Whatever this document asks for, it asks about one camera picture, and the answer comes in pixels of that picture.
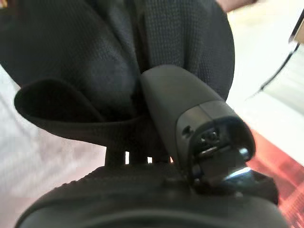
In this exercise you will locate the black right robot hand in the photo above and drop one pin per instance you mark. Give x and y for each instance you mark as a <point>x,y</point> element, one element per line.
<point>180,102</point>

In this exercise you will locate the black garment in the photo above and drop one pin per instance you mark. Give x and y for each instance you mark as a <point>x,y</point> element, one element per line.
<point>83,59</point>

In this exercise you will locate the white bed sheet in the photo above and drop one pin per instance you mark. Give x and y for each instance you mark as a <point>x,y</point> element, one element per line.
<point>35,154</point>

